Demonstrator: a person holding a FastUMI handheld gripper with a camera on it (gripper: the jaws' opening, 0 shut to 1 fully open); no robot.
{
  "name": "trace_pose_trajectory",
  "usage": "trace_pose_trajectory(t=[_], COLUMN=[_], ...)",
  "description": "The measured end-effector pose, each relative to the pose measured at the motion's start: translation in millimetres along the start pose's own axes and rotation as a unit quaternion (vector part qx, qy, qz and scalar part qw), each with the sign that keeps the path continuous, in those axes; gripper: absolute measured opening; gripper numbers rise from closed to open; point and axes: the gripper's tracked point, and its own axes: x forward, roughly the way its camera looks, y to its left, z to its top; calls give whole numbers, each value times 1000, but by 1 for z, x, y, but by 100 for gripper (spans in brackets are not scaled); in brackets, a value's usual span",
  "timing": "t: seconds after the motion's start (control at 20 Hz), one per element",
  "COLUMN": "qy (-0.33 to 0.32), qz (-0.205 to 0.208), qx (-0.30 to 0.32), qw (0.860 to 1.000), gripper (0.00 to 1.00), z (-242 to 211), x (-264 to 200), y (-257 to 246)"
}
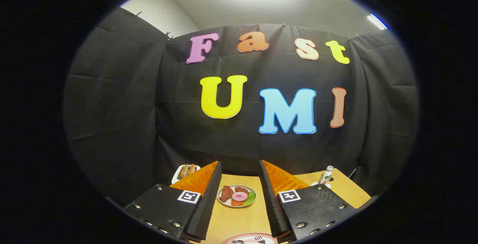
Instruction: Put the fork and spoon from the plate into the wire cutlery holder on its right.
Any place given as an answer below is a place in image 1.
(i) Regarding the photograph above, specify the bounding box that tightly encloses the white toaster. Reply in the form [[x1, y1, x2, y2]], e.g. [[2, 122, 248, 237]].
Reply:
[[171, 164, 201, 185]]

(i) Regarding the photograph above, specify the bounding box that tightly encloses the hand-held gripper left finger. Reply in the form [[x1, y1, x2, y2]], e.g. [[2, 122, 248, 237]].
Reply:
[[124, 161, 222, 243]]

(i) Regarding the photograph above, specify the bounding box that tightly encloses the pink plate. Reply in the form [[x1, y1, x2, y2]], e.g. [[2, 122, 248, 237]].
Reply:
[[222, 233, 279, 244]]

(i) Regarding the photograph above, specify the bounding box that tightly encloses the grey plate of food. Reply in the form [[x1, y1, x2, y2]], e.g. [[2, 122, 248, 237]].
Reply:
[[217, 185, 257, 208]]

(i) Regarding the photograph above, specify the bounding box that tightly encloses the small ceiling light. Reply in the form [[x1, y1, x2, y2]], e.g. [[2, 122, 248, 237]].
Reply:
[[367, 13, 389, 30]]

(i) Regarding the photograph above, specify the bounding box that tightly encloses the white bottle with green label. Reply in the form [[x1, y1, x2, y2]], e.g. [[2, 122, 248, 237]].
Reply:
[[319, 166, 334, 185]]

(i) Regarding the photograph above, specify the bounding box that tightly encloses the black backdrop cloth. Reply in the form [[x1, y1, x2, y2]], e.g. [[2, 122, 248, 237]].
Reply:
[[63, 7, 419, 207]]

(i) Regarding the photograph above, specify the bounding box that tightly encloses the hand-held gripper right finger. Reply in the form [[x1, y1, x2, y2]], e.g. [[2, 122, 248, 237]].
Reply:
[[258, 160, 357, 243]]

